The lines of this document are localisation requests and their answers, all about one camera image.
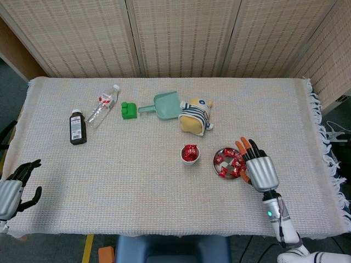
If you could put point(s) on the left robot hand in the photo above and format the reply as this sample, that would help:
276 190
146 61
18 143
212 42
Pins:
9 197

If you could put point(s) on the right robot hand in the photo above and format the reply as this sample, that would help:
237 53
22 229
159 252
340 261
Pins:
261 172

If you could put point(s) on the red candy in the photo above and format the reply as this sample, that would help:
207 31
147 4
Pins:
218 159
243 168
222 172
228 151
236 163
235 173
240 156
190 150
188 158

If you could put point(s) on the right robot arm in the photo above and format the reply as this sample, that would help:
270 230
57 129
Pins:
282 224

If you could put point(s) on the silver bowl of red candies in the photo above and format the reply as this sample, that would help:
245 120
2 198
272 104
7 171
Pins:
227 164

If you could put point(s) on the white paper cup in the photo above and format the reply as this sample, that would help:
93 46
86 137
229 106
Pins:
189 163

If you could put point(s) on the black equipment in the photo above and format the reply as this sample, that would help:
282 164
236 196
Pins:
342 153
3 146

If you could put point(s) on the white clamp stand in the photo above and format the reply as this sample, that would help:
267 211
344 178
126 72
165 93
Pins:
332 134

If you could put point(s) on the yellow striped plush toy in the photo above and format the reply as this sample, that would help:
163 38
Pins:
192 123

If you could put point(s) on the brown medicine bottle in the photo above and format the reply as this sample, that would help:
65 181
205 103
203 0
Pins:
78 131

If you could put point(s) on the black power strip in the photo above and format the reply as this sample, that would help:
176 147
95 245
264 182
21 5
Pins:
344 98

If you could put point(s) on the orange block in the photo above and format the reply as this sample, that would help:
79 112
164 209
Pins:
106 254

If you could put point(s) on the teal plastic scoop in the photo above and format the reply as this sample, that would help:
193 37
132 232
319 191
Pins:
167 107

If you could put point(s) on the woven beige tablecloth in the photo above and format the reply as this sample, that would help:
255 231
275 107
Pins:
123 178

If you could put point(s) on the clear plastic water bottle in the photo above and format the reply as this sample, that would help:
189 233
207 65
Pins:
100 109

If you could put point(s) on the woven folding screen panel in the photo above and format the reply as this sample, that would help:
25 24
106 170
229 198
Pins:
76 38
183 38
277 38
331 63

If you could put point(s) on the green toy block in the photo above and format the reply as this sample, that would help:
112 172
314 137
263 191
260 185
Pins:
130 111

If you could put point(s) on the brown wooden board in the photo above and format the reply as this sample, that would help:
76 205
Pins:
16 52

